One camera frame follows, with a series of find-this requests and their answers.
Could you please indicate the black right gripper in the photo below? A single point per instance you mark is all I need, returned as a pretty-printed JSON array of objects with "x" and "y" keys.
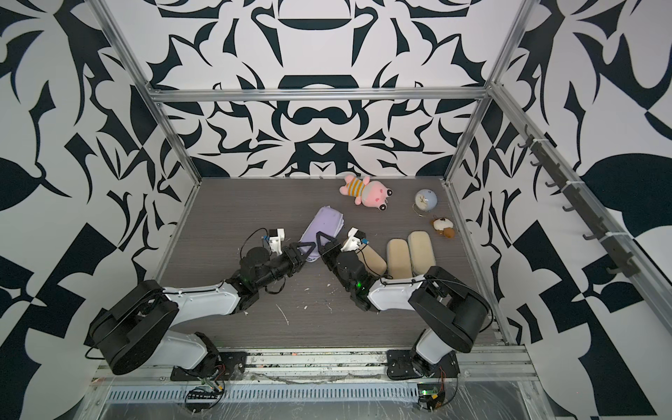
[{"x": 333, "y": 254}]

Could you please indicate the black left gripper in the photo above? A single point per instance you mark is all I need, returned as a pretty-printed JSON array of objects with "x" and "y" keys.
[{"x": 294, "y": 257}]

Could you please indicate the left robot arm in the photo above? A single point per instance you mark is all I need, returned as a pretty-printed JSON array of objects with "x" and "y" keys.
[{"x": 138, "y": 330}]

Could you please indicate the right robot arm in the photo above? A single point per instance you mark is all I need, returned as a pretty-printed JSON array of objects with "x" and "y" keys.
[{"x": 455, "y": 313}]

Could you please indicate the pink plush toy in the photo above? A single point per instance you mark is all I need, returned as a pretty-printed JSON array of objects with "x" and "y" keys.
[{"x": 367, "y": 192}]

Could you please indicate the blue alarm clock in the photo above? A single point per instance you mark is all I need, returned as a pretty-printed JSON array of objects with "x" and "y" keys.
[{"x": 424, "y": 202}]

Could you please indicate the brown white plush toy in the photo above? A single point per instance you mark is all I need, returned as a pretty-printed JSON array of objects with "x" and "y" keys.
[{"x": 444, "y": 227}]

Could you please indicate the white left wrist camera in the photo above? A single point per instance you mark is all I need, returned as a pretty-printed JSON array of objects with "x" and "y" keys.
[{"x": 274, "y": 239}]

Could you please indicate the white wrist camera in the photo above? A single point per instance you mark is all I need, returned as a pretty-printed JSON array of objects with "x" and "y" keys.
[
  {"x": 356, "y": 239},
  {"x": 274, "y": 239}
]

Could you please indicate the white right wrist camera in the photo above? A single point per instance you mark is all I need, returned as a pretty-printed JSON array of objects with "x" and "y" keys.
[{"x": 356, "y": 239}]

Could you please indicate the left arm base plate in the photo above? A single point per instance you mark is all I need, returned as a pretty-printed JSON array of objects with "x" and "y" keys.
[{"x": 226, "y": 366}]

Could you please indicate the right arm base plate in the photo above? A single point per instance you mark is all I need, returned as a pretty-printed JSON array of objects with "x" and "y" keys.
[{"x": 403, "y": 365}]

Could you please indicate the wall hook rack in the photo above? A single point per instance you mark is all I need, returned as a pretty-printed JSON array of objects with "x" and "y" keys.
[{"x": 583, "y": 204}]

